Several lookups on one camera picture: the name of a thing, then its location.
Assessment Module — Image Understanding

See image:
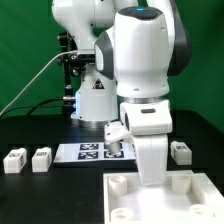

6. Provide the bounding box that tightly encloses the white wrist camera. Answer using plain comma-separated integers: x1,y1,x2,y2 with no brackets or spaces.
104,121,132,155

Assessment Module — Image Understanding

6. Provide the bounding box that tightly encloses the black cable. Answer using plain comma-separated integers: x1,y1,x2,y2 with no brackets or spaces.
0,97,65,120

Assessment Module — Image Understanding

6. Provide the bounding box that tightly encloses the white base tag plate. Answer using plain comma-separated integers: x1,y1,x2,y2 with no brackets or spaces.
54,142,135,163

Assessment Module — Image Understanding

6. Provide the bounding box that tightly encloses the white square table top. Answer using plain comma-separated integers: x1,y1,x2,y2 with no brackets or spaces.
103,170,224,224

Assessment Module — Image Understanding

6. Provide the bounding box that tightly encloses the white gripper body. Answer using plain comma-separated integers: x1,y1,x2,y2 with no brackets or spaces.
120,101,173,185

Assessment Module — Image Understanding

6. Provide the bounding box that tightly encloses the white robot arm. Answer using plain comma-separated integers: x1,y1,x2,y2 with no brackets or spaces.
52,0,191,185

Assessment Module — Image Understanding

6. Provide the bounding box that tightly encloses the black camera stand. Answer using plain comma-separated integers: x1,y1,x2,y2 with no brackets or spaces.
57,32,86,117

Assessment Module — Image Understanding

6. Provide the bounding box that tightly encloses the white cable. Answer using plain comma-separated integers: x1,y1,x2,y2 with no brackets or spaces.
0,50,78,116

